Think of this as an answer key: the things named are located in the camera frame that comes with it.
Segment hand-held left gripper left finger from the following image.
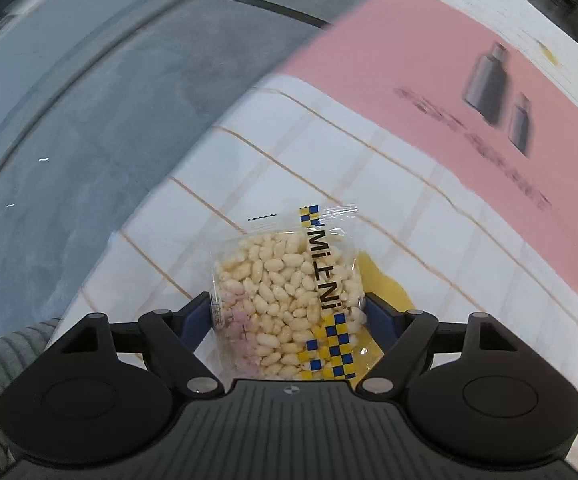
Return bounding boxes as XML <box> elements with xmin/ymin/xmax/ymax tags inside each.
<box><xmin>49</xmin><ymin>291</ymin><xmax>220</xmax><ymax>396</ymax></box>

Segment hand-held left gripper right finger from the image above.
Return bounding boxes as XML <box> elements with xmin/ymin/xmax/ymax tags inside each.
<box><xmin>355</xmin><ymin>294</ymin><xmax>520</xmax><ymax>396</ymax></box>

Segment puffed rice snack packet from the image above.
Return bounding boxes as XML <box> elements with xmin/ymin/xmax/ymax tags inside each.
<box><xmin>209</xmin><ymin>201</ymin><xmax>370</xmax><ymax>381</ymax></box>

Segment pink and white printed tablecloth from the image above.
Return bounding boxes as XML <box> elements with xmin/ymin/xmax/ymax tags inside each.
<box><xmin>64</xmin><ymin>0</ymin><xmax>578</xmax><ymax>480</ymax></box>

